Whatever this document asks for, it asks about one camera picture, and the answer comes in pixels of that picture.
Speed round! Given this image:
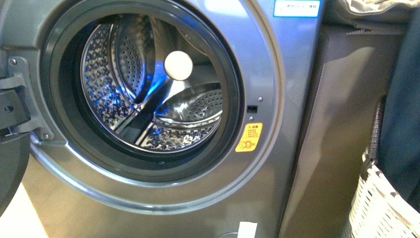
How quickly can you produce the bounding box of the dark blue-grey garment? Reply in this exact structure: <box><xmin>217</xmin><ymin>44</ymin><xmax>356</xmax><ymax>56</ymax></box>
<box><xmin>378</xmin><ymin>10</ymin><xmax>420</xmax><ymax>211</ymax></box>

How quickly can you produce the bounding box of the grey front-load washing machine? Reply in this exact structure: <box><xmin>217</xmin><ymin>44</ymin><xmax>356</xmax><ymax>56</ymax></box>
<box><xmin>0</xmin><ymin>0</ymin><xmax>324</xmax><ymax>238</ymax></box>

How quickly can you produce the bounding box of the washing machine door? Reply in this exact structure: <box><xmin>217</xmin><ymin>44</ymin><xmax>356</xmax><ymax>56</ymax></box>
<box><xmin>0</xmin><ymin>77</ymin><xmax>30</xmax><ymax>215</ymax></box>

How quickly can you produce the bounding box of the orange warning sticker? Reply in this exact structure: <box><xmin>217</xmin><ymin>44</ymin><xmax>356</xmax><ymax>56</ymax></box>
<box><xmin>235</xmin><ymin>122</ymin><xmax>263</xmax><ymax>152</ymax></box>

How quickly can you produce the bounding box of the stainless steel drum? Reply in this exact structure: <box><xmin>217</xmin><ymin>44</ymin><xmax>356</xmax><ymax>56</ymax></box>
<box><xmin>80</xmin><ymin>13</ymin><xmax>223</xmax><ymax>154</ymax></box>

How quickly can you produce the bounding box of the white tape piece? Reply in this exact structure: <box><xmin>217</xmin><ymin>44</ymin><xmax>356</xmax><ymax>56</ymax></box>
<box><xmin>237</xmin><ymin>221</ymin><xmax>258</xmax><ymax>238</ymax></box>

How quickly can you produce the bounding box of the white blue energy label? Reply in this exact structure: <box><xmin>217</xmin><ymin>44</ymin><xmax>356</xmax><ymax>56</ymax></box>
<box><xmin>273</xmin><ymin>0</ymin><xmax>321</xmax><ymax>17</ymax></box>

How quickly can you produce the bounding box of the grey cabinet beside washer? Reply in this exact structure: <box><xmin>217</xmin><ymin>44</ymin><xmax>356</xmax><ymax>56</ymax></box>
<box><xmin>279</xmin><ymin>25</ymin><xmax>403</xmax><ymax>238</ymax></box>

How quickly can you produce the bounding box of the patterned cloth on cabinet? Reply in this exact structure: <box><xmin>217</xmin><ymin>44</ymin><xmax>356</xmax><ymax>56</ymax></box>
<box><xmin>337</xmin><ymin>0</ymin><xmax>420</xmax><ymax>15</ymax></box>

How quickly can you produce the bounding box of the white woven laundry basket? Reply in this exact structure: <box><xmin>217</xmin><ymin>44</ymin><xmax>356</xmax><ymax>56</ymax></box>
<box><xmin>341</xmin><ymin>165</ymin><xmax>420</xmax><ymax>238</ymax></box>

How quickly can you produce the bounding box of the dark wrapped basket handle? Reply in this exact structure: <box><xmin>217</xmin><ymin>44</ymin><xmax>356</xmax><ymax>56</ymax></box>
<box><xmin>366</xmin><ymin>95</ymin><xmax>387</xmax><ymax>165</ymax></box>

